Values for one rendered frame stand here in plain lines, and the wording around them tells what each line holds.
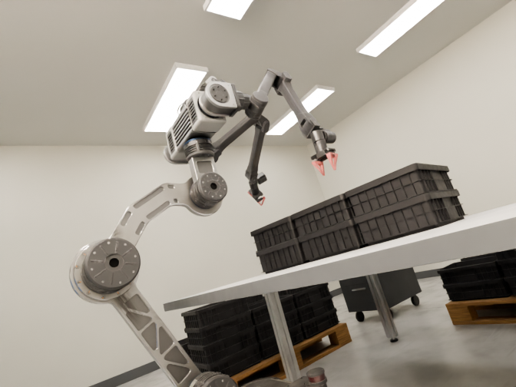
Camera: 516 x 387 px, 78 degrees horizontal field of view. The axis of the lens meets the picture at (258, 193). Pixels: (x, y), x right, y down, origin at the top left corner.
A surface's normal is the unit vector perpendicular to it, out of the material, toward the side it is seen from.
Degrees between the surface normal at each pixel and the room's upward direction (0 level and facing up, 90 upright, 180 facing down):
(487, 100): 90
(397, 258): 90
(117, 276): 90
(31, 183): 90
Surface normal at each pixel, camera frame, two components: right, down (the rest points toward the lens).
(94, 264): 0.53, -0.34
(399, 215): -0.71, 0.03
